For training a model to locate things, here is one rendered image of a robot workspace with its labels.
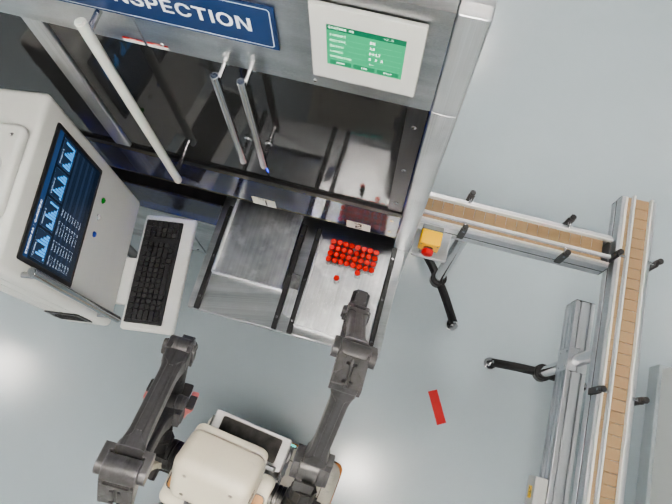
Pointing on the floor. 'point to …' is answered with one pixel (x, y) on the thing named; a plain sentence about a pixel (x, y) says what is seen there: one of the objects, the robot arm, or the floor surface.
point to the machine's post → (444, 112)
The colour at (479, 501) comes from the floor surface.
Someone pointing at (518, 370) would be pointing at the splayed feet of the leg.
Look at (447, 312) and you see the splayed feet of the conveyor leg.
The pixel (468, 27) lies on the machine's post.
